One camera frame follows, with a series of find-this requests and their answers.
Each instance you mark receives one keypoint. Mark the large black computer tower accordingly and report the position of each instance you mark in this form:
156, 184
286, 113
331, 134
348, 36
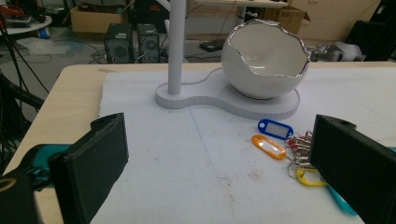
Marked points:
119, 43

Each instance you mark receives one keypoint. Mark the grey device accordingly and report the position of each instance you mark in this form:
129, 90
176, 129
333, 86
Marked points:
342, 51

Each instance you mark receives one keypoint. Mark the round white table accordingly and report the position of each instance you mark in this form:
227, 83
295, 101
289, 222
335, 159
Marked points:
28, 26

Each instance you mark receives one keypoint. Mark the white eggshell-shaped ceramic bowl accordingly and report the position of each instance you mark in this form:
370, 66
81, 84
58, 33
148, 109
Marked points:
249, 74

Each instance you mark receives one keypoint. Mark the white foam mat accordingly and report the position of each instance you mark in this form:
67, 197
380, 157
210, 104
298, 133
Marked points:
186, 161

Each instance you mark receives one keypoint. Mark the light wooden cabinet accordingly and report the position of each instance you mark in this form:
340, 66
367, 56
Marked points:
336, 18

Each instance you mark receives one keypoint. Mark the white key stand with pole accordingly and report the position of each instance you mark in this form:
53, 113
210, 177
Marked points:
176, 46

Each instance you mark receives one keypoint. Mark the orange key tag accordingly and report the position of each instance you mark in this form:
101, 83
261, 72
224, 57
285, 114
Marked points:
269, 147

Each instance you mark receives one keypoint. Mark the bunch of metal key rings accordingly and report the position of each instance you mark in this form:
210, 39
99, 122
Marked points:
300, 152

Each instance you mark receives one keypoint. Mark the teal key tag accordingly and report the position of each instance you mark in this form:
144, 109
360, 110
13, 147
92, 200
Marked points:
342, 202

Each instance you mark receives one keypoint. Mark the yellow key tag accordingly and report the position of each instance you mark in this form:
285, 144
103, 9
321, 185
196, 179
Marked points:
306, 181

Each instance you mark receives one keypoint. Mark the red key tag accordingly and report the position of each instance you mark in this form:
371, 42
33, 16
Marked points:
292, 142

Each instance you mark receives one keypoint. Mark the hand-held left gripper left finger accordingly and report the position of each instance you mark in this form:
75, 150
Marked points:
90, 168

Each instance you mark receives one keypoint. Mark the flat black box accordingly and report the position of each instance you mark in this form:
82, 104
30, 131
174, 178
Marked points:
211, 45

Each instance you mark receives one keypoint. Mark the open cardboard box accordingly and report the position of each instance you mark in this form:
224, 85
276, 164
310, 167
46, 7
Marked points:
93, 21

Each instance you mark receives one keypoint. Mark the blue key tag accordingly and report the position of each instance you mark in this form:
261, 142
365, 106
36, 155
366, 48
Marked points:
275, 129

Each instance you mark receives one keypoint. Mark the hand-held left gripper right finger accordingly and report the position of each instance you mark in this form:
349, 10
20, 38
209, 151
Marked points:
358, 168

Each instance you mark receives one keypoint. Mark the small black computer tower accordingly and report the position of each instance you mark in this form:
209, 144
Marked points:
148, 43

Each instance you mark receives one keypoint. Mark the clear plastic sheet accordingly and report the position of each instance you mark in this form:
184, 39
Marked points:
43, 46

